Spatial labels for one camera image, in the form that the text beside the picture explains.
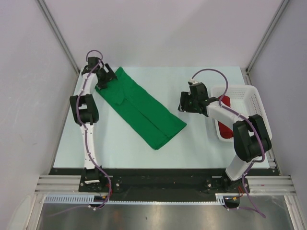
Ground green t shirt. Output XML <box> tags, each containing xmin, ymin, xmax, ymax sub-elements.
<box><xmin>95</xmin><ymin>67</ymin><xmax>187</xmax><ymax>150</ymax></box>

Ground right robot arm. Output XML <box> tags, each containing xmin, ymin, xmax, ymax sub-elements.
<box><xmin>178</xmin><ymin>80</ymin><xmax>272</xmax><ymax>192</ymax></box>

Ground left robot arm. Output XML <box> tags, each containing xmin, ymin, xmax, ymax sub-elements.
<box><xmin>70</xmin><ymin>57</ymin><xmax>117</xmax><ymax>193</ymax></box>

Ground rolled red t shirt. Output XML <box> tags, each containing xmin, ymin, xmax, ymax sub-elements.
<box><xmin>218</xmin><ymin>96</ymin><xmax>234</xmax><ymax>139</ymax></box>

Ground white perforated plastic basket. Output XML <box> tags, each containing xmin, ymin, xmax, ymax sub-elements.
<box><xmin>210</xmin><ymin>85</ymin><xmax>272</xmax><ymax>142</ymax></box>

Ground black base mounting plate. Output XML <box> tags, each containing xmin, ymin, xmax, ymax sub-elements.
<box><xmin>49</xmin><ymin>168</ymin><xmax>278</xmax><ymax>201</ymax></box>

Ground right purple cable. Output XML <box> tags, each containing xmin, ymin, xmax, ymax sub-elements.
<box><xmin>191</xmin><ymin>69</ymin><xmax>267</xmax><ymax>163</ymax></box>

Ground left aluminium corner post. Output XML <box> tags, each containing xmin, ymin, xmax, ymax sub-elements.
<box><xmin>35</xmin><ymin>0</ymin><xmax>80</xmax><ymax>74</ymax></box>

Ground aluminium corner post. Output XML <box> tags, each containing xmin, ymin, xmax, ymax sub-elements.
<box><xmin>245</xmin><ymin>0</ymin><xmax>291</xmax><ymax>74</ymax></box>
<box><xmin>35</xmin><ymin>0</ymin><xmax>80</xmax><ymax>74</ymax></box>

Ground aluminium rail frame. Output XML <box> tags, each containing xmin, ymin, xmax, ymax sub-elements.
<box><xmin>35</xmin><ymin>175</ymin><xmax>307</xmax><ymax>230</ymax></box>

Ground white slotted cable duct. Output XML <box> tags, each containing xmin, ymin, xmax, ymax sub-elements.
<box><xmin>44</xmin><ymin>195</ymin><xmax>240</xmax><ymax>207</ymax></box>

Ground right aluminium corner post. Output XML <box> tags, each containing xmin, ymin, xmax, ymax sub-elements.
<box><xmin>245</xmin><ymin>0</ymin><xmax>291</xmax><ymax>74</ymax></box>

